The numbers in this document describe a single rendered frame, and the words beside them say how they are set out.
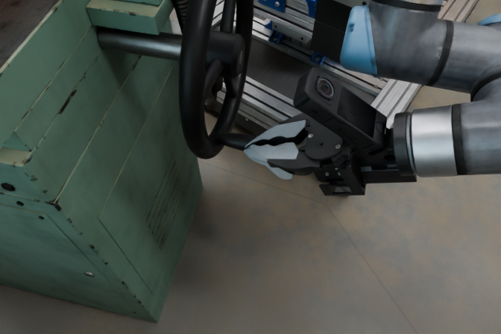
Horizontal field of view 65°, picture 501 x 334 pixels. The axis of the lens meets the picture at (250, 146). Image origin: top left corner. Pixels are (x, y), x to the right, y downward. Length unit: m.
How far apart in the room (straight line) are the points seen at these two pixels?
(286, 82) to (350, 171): 0.93
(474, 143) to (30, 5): 0.50
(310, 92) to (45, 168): 0.33
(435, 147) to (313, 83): 0.14
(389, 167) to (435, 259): 0.90
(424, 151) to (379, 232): 0.92
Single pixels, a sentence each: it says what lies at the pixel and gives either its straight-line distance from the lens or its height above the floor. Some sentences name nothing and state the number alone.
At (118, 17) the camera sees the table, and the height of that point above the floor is 0.86.
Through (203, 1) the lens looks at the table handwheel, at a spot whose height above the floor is 0.94.
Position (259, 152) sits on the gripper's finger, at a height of 0.76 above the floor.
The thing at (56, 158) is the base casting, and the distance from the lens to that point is 0.56.
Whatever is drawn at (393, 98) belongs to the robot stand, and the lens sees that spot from 1.37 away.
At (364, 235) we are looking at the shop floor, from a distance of 1.32.
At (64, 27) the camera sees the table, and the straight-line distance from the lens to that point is 0.54.
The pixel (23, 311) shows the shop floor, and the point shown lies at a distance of 1.36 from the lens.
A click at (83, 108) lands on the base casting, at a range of 0.59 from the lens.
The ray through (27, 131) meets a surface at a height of 0.83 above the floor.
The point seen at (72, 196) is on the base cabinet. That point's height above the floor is 0.68.
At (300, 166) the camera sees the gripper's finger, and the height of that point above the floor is 0.79.
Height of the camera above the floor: 1.17
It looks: 54 degrees down
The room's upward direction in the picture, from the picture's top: straight up
